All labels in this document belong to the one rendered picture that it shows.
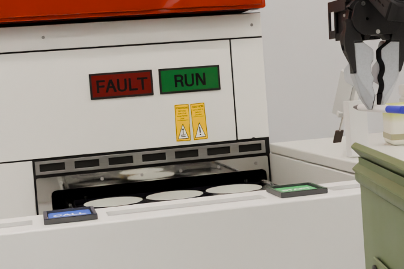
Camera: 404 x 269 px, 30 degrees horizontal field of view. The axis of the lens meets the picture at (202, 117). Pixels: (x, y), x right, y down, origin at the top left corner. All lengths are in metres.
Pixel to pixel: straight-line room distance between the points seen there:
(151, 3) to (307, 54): 1.77
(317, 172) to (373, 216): 0.65
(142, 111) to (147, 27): 0.16
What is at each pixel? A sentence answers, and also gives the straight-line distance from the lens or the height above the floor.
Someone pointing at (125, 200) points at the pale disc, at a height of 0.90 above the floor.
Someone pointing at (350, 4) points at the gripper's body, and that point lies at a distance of 1.02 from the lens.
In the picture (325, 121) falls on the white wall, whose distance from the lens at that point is 3.12.
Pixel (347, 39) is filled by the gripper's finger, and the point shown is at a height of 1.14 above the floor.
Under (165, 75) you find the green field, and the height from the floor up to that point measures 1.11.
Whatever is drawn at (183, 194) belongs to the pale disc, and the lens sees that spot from 1.33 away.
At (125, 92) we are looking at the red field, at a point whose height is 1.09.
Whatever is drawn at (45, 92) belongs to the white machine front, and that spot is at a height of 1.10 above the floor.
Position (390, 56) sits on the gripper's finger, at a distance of 1.04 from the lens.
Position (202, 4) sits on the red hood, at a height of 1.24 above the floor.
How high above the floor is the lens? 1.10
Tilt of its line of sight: 3 degrees down
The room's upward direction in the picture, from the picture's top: 4 degrees counter-clockwise
